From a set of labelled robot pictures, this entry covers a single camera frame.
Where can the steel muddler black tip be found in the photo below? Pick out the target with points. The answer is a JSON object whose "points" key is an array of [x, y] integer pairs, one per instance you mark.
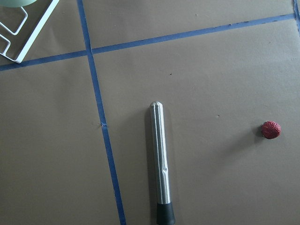
{"points": [[165, 214]]}

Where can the red strawberry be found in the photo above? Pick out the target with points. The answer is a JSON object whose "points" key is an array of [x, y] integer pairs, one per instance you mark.
{"points": [[270, 130]]}

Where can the green bowl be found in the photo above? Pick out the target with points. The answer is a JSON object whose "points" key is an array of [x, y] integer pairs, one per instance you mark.
{"points": [[16, 3]]}

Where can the white wire rack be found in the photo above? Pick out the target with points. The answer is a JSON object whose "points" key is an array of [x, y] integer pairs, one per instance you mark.
{"points": [[20, 26]]}

